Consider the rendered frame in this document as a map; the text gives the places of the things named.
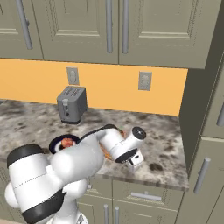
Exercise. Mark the olive tall cupboard door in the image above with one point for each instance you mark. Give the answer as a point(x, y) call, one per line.
point(210, 201)
point(211, 110)

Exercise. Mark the olive drawer front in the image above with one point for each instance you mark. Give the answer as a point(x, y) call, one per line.
point(100, 188)
point(172, 198)

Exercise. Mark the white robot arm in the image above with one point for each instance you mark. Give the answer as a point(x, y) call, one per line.
point(73, 157)

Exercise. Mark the brown chicken drumstick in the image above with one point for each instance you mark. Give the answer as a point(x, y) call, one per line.
point(62, 144)

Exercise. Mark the grey toaster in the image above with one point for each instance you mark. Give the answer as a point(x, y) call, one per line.
point(71, 105)

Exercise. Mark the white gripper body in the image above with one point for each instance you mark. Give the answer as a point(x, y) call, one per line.
point(136, 166)

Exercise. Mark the orange peach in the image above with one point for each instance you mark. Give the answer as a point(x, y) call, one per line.
point(69, 142)

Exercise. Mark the dark blue bowl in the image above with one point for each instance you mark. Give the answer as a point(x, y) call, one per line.
point(55, 143)

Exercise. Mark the grey wall outlet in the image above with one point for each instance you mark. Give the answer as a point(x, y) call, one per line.
point(73, 76)
point(145, 81)

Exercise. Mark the olive wall cupboard door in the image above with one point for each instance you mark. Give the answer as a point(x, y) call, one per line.
point(11, 35)
point(78, 32)
point(166, 35)

